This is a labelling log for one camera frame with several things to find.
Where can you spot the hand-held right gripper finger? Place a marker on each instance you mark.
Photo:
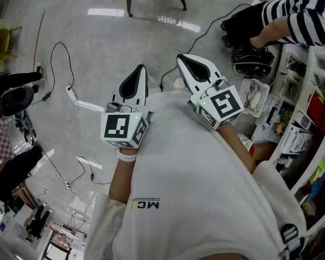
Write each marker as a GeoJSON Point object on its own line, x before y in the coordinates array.
{"type": "Point", "coordinates": [185, 73]}
{"type": "Point", "coordinates": [200, 66]}

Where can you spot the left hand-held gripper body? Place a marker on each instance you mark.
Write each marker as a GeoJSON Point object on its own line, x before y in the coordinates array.
{"type": "Point", "coordinates": [116, 129]}

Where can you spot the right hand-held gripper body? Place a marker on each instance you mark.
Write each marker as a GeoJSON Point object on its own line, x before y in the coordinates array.
{"type": "Point", "coordinates": [224, 101]}

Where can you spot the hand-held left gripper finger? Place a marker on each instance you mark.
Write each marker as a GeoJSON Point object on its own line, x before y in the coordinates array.
{"type": "Point", "coordinates": [144, 91]}
{"type": "Point", "coordinates": [127, 87]}

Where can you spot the person's left forearm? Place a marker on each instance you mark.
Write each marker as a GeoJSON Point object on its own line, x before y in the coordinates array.
{"type": "Point", "coordinates": [122, 177]}

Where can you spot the person's right forearm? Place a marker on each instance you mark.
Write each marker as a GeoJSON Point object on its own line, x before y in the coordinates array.
{"type": "Point", "coordinates": [238, 148]}

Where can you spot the white wristband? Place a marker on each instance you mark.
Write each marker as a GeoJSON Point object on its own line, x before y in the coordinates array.
{"type": "Point", "coordinates": [127, 157]}

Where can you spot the white mesh basket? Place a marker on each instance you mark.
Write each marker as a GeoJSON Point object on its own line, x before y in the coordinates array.
{"type": "Point", "coordinates": [256, 99]}

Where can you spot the black bag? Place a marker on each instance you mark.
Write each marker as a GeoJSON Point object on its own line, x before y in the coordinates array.
{"type": "Point", "coordinates": [252, 62]}

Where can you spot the white power strip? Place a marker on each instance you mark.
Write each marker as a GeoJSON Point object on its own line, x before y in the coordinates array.
{"type": "Point", "coordinates": [71, 93]}
{"type": "Point", "coordinates": [67, 185]}

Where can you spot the brown cardboard box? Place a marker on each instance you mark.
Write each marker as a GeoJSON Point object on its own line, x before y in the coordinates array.
{"type": "Point", "coordinates": [262, 152]}

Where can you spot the black power adapter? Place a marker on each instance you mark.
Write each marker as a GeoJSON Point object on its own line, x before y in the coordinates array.
{"type": "Point", "coordinates": [46, 96]}

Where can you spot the person's white shirt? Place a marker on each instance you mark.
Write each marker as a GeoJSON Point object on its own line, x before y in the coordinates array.
{"type": "Point", "coordinates": [192, 172]}

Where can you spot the white cardboard box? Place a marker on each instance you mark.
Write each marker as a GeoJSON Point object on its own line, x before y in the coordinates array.
{"type": "Point", "coordinates": [298, 139]}

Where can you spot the red box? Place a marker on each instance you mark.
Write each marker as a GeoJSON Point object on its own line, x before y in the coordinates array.
{"type": "Point", "coordinates": [319, 112]}

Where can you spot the white shelving unit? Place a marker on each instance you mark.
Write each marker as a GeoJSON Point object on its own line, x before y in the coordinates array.
{"type": "Point", "coordinates": [311, 61]}

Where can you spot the black round stool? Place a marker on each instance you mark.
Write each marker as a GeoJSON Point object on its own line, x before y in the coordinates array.
{"type": "Point", "coordinates": [17, 101]}

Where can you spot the pink checkered cloth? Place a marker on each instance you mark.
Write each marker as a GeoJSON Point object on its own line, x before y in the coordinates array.
{"type": "Point", "coordinates": [1, 142]}

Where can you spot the yellow plastic chair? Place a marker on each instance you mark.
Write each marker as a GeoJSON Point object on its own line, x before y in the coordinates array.
{"type": "Point", "coordinates": [0, 45]}

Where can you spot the dark framed window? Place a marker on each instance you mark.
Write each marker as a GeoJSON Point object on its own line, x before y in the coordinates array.
{"type": "Point", "coordinates": [57, 250]}

